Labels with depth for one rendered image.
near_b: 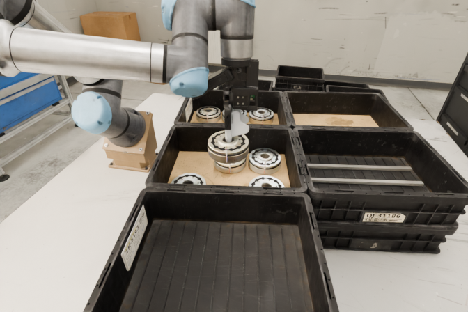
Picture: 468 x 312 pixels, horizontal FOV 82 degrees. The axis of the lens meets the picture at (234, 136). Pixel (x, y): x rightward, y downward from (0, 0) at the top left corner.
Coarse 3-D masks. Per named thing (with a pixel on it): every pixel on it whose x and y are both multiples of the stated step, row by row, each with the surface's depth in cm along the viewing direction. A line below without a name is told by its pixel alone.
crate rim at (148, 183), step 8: (200, 128) 89; (208, 128) 88; (216, 128) 88; (224, 128) 88; (256, 128) 88; (264, 128) 88; (272, 128) 88; (280, 128) 88; (288, 128) 88; (168, 136) 83; (168, 144) 80; (296, 144) 80; (160, 152) 77; (296, 152) 77; (160, 160) 74; (296, 160) 73; (152, 168) 71; (152, 176) 68; (304, 176) 68; (152, 184) 65; (160, 184) 65; (168, 184) 65; (176, 184) 65; (184, 184) 65; (192, 184) 66; (304, 184) 65; (304, 192) 64
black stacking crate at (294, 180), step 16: (176, 128) 89; (192, 128) 89; (176, 144) 90; (192, 144) 92; (256, 144) 91; (272, 144) 91; (288, 144) 85; (288, 160) 85; (160, 176) 74; (288, 176) 83
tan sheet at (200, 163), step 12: (180, 156) 91; (192, 156) 91; (204, 156) 91; (180, 168) 86; (192, 168) 86; (204, 168) 86; (216, 180) 81; (228, 180) 81; (240, 180) 81; (288, 180) 81
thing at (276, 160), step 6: (258, 150) 89; (264, 150) 89; (270, 150) 89; (252, 156) 86; (276, 156) 87; (252, 162) 84; (258, 162) 84; (264, 162) 83; (270, 162) 83; (276, 162) 83
